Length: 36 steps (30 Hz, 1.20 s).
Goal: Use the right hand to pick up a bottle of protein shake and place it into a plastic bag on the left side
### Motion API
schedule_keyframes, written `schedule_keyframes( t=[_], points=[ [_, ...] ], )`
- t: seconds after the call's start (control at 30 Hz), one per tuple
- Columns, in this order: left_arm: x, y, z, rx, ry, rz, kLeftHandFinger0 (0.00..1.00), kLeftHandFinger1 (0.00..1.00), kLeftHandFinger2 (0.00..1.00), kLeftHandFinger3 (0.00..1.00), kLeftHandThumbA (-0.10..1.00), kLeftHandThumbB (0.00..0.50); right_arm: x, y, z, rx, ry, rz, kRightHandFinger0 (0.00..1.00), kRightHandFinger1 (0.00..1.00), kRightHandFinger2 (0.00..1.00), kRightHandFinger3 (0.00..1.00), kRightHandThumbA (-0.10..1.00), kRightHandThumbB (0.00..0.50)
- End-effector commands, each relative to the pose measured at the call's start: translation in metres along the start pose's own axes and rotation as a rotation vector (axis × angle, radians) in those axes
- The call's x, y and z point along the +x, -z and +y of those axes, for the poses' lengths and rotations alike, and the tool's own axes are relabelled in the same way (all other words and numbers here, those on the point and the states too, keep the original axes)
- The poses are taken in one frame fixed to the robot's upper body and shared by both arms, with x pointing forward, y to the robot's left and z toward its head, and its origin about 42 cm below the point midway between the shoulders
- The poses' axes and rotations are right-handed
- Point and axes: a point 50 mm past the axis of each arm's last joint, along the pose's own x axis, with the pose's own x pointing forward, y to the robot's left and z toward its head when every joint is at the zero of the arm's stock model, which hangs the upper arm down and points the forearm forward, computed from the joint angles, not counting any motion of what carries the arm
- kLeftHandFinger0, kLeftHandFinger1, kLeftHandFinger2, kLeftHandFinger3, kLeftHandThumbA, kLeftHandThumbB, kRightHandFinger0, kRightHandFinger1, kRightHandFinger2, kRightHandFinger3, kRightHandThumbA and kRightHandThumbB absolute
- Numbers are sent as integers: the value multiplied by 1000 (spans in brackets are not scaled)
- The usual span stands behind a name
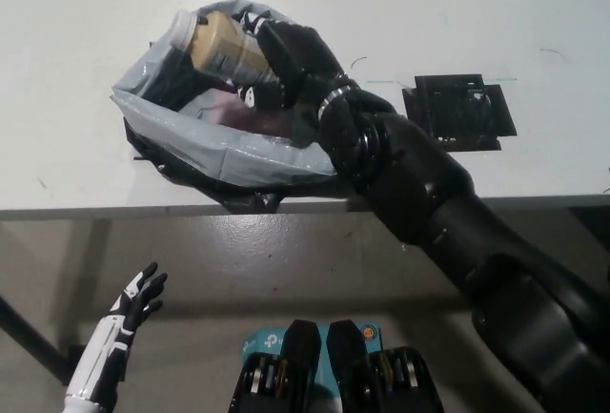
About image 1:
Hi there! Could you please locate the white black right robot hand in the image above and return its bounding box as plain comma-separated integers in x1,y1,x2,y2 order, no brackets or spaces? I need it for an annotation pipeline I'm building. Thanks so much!
235,10,354,112

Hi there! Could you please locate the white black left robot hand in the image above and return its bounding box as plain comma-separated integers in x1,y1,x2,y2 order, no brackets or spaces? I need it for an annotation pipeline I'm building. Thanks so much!
64,261,169,403

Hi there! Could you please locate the beige protein shake bottle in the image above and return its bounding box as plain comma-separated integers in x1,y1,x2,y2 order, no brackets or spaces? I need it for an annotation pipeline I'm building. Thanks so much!
169,10,281,89

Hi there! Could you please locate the red item inside bag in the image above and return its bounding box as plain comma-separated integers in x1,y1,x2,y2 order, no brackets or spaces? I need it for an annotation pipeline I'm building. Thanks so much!
209,91,293,136

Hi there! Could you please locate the grey plastic bag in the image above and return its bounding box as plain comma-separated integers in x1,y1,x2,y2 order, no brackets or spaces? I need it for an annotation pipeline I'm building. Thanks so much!
109,0,345,191

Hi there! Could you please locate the black table leg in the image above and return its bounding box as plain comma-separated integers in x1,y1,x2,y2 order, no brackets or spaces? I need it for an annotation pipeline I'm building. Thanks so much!
0,283,77,385

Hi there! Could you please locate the black tape square marker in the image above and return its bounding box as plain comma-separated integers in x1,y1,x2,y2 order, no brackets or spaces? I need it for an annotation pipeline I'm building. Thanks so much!
401,74,519,153

